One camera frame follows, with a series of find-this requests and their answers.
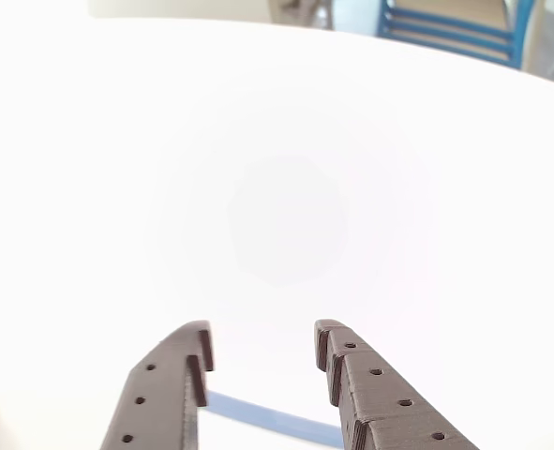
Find blue tape square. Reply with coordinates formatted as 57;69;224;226
204;391;344;447

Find blue slatted chair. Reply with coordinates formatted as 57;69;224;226
376;0;538;71

